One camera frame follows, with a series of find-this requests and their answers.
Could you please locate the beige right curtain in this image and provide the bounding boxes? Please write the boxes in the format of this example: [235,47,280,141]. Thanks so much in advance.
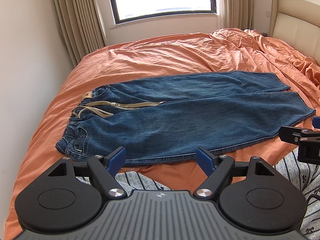
[216,0,254,30]

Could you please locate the beige left curtain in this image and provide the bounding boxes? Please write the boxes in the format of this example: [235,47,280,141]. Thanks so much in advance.
[53,0,107,67]

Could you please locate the grey patterned garment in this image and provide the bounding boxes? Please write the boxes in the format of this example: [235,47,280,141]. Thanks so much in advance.
[75,146,320,240]

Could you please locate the orange bed sheet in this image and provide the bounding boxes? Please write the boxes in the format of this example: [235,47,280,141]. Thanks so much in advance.
[4,29,319,239]

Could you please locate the blue denim jeans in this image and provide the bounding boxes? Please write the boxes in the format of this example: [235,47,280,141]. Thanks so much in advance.
[56,71,316,166]

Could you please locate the cream upholstered headboard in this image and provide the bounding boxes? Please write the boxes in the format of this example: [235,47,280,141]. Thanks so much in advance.
[268,0,319,63]

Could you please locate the beige curtain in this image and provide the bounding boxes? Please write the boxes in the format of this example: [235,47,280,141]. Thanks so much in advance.
[216,0,254,30]
[53,0,107,67]

